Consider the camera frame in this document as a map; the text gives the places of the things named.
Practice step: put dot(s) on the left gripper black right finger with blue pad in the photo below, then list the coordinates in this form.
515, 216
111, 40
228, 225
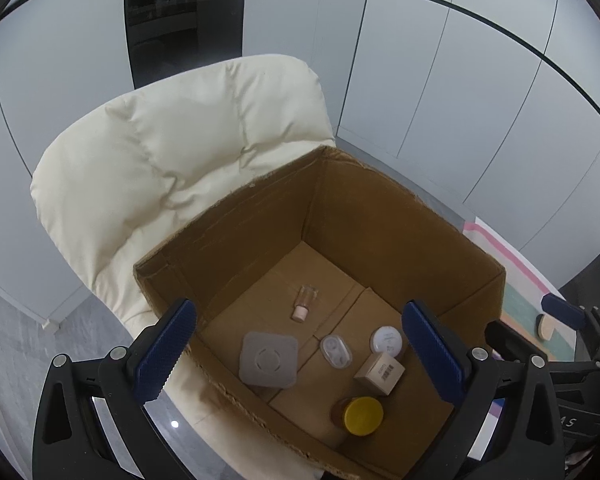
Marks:
504, 423

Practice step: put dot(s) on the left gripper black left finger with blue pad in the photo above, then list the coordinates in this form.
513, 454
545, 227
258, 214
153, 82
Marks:
69, 442

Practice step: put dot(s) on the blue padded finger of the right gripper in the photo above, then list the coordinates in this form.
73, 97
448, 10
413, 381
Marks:
563, 311

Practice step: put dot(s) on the beige round powder puff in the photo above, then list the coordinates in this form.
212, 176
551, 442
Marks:
545, 327

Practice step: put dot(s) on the cream cardboard cosmetic box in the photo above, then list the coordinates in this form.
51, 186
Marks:
380, 373

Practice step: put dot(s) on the red yellow tin can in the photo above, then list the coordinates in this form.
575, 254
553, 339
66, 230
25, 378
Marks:
359, 416

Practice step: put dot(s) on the white round cream jar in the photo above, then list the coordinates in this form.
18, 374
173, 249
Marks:
387, 339

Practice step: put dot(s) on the translucent square plastic lid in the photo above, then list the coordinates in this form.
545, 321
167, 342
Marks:
268, 360

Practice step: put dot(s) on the clear oval plastic case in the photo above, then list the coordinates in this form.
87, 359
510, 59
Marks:
336, 352

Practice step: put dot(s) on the small glass foundation bottle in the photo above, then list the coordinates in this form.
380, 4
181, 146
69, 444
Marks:
307, 294

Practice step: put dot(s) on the striped colourful cloth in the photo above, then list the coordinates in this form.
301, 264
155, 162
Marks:
524, 290

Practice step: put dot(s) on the brown cardboard box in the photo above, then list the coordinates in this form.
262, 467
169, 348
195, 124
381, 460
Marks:
369, 246

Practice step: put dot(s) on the cream padded chair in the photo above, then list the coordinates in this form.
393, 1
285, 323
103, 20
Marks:
126, 176

